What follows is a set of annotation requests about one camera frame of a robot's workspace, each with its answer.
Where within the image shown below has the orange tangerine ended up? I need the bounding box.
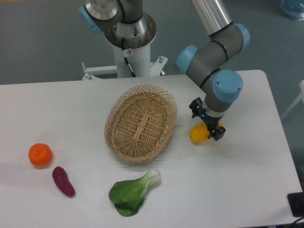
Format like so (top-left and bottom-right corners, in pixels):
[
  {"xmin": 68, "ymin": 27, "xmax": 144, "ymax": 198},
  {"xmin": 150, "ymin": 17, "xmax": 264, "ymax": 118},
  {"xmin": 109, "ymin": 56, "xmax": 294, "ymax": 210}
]
[{"xmin": 28, "ymin": 143, "xmax": 53, "ymax": 166}]

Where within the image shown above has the yellow mango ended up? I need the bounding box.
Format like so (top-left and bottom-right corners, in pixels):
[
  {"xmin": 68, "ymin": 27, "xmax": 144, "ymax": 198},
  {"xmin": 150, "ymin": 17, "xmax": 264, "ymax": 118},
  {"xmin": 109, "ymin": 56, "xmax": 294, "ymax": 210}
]
[{"xmin": 189, "ymin": 122, "xmax": 211, "ymax": 143}]

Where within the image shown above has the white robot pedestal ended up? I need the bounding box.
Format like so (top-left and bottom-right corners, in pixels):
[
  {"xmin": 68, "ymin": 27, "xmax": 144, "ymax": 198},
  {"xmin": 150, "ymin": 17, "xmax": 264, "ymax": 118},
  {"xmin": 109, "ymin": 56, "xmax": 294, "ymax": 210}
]
[{"xmin": 82, "ymin": 43, "xmax": 168, "ymax": 80}]

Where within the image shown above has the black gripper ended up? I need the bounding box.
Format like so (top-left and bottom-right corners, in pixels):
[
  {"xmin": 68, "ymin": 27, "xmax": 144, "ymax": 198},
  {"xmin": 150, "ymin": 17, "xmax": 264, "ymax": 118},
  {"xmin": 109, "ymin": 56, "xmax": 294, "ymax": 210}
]
[{"xmin": 189, "ymin": 97, "xmax": 226, "ymax": 141}]

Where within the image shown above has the black device at table edge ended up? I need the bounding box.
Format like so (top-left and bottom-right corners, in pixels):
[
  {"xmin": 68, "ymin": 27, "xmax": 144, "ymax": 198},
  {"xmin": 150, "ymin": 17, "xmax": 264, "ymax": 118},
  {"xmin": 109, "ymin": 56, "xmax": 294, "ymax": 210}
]
[{"xmin": 287, "ymin": 192, "xmax": 304, "ymax": 217}]

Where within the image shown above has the blue plastic bag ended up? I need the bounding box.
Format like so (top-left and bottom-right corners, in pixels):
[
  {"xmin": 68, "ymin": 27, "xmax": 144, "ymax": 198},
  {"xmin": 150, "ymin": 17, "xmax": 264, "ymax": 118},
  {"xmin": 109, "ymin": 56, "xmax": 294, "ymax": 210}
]
[{"xmin": 280, "ymin": 0, "xmax": 304, "ymax": 21}]

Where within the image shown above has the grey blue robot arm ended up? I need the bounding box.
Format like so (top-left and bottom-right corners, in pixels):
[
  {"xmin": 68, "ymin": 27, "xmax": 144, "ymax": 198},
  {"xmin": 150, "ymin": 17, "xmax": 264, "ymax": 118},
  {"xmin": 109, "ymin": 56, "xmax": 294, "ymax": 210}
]
[{"xmin": 78, "ymin": 0, "xmax": 250, "ymax": 141}]

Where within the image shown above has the purple sweet potato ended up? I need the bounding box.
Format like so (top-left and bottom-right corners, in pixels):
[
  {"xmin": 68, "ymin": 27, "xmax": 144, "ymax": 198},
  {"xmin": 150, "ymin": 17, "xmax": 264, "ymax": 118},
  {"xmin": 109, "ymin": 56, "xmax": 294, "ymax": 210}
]
[{"xmin": 52, "ymin": 166, "xmax": 76, "ymax": 197}]

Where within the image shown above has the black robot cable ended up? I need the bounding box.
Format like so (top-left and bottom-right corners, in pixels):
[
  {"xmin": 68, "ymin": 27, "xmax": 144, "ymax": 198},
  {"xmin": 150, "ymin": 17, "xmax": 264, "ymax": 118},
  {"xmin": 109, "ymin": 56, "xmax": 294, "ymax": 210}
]
[{"xmin": 120, "ymin": 37, "xmax": 137, "ymax": 78}]

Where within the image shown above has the white frame at right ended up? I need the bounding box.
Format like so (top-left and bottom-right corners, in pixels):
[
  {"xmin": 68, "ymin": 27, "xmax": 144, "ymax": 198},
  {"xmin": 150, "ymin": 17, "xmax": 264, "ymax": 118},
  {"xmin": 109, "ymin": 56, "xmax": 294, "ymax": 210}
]
[{"xmin": 280, "ymin": 80, "xmax": 304, "ymax": 121}]

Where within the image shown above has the green bok choy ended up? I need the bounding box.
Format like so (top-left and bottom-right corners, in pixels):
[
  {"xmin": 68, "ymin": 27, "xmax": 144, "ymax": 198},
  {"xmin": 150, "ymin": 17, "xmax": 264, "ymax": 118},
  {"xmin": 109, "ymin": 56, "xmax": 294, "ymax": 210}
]
[{"xmin": 108, "ymin": 168, "xmax": 161, "ymax": 217}]

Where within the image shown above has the woven wicker basket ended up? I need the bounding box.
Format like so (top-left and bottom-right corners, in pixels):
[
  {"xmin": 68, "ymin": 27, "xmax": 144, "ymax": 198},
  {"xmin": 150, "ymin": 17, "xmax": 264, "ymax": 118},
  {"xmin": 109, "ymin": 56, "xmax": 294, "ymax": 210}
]
[{"xmin": 104, "ymin": 85, "xmax": 177, "ymax": 163}]

